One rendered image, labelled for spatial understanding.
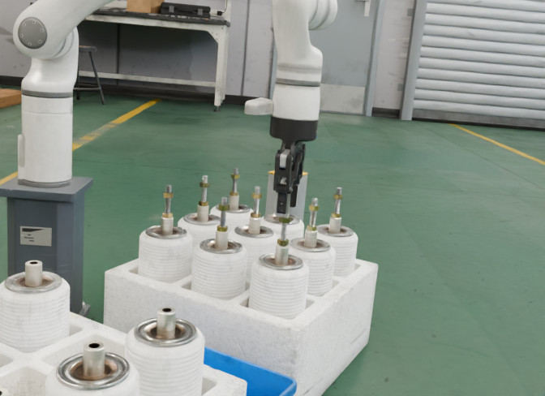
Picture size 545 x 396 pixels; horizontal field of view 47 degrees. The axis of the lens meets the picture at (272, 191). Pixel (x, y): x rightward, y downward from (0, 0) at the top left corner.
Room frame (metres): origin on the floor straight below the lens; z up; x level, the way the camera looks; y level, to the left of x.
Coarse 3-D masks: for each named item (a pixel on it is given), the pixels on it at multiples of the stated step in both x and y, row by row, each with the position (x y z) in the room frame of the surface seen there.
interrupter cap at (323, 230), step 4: (324, 224) 1.24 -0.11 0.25; (328, 224) 1.24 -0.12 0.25; (320, 228) 1.21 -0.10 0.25; (324, 228) 1.22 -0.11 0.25; (328, 228) 1.22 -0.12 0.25; (344, 228) 1.22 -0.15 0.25; (348, 228) 1.23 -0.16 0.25; (320, 232) 1.18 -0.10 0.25; (324, 232) 1.19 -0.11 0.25; (328, 232) 1.19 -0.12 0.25; (340, 232) 1.20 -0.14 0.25; (344, 232) 1.20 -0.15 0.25; (348, 232) 1.20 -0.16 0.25; (352, 232) 1.20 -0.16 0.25; (332, 236) 1.17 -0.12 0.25; (336, 236) 1.17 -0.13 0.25; (340, 236) 1.17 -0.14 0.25; (344, 236) 1.17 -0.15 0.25; (348, 236) 1.18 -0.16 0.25
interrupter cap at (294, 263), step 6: (264, 258) 1.00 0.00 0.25; (270, 258) 1.01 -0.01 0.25; (288, 258) 1.01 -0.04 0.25; (294, 258) 1.02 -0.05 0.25; (264, 264) 0.97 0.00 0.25; (270, 264) 0.97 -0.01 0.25; (276, 264) 0.99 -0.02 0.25; (288, 264) 0.99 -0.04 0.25; (294, 264) 0.98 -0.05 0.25; (300, 264) 0.99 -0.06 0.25; (288, 270) 0.96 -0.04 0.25
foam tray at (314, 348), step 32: (128, 288) 1.04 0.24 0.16; (160, 288) 1.02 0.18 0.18; (352, 288) 1.10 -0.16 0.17; (128, 320) 1.04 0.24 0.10; (192, 320) 0.98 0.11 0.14; (224, 320) 0.95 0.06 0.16; (256, 320) 0.93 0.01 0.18; (288, 320) 0.93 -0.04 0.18; (320, 320) 0.97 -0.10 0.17; (352, 320) 1.12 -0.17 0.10; (224, 352) 0.95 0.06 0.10; (256, 352) 0.92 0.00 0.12; (288, 352) 0.90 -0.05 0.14; (320, 352) 0.99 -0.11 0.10; (352, 352) 1.15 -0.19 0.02; (320, 384) 1.00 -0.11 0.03
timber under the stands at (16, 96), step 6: (0, 90) 4.82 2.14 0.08; (6, 90) 4.86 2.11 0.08; (12, 90) 4.90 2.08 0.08; (18, 90) 4.94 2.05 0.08; (0, 96) 4.46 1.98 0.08; (6, 96) 4.49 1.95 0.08; (12, 96) 4.59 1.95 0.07; (18, 96) 4.70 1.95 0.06; (0, 102) 4.37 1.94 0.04; (6, 102) 4.48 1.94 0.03; (12, 102) 4.59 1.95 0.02; (18, 102) 4.70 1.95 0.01; (0, 108) 4.36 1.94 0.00
